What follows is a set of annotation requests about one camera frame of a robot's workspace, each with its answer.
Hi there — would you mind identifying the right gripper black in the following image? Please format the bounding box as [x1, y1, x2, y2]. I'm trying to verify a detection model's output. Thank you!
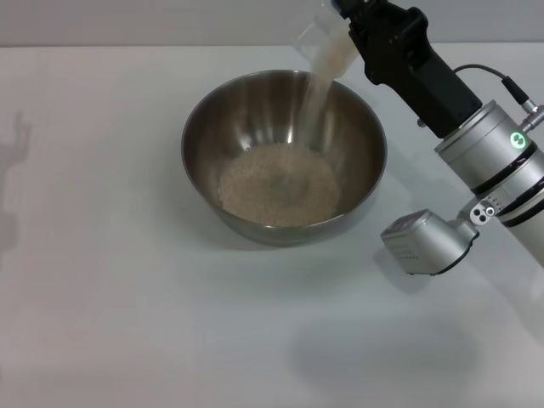
[337, 0, 484, 139]

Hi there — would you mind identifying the clear plastic measuring cup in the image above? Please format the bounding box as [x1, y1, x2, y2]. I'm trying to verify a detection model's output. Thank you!
[295, 0, 363, 82]

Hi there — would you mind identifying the stainless steel mixing bowl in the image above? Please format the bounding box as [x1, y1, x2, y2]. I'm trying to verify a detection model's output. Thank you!
[181, 70, 388, 247]

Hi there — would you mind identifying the white uncooked rice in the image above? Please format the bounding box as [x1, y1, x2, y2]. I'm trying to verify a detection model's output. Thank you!
[218, 25, 359, 227]

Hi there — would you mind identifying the black cable with silver plug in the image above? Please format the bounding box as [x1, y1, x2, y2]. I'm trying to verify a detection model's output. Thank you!
[451, 63, 544, 125]

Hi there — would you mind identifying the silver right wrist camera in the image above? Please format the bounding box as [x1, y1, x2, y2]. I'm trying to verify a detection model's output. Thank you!
[379, 202, 497, 278]

